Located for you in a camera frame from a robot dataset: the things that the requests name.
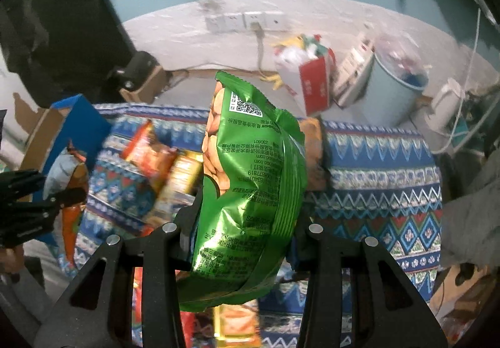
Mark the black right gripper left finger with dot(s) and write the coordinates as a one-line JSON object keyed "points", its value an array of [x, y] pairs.
{"points": [[95, 310]]}

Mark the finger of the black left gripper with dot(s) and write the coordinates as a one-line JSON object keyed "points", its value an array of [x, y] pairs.
{"points": [[67, 198]]}

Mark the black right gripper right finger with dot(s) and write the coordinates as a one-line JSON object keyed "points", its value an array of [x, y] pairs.
{"points": [[363, 293]]}

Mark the green peanut snack bag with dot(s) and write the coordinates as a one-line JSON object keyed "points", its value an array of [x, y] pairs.
{"points": [[254, 179]]}

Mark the grey orange snack bag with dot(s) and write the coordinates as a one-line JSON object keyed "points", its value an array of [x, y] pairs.
{"points": [[67, 183]]}

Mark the person left hand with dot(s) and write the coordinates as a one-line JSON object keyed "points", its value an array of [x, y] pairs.
{"points": [[12, 260]]}

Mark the blue edged cardboard box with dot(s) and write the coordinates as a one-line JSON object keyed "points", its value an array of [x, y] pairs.
{"points": [[72, 121]]}

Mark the orange red snack bag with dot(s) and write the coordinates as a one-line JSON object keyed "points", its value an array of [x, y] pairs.
{"points": [[153, 159]]}

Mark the yellow snack bag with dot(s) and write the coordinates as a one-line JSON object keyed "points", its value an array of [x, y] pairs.
{"points": [[179, 190]]}

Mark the blue patterned bed cloth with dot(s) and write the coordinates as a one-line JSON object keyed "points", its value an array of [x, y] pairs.
{"points": [[384, 183]]}

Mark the black round speaker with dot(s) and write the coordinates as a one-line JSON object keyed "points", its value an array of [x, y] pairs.
{"points": [[135, 73]]}

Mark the black hanging coat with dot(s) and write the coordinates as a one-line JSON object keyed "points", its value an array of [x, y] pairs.
{"points": [[61, 48]]}

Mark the white electric kettle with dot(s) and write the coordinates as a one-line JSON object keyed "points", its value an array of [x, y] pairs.
{"points": [[444, 105]]}

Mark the light blue trash bin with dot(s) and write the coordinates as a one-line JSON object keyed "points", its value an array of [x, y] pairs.
{"points": [[392, 90]]}

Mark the red white carton box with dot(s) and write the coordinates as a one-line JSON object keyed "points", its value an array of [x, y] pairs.
{"points": [[305, 66]]}

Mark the white wall socket strip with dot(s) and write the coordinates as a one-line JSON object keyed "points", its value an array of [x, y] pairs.
{"points": [[249, 20]]}

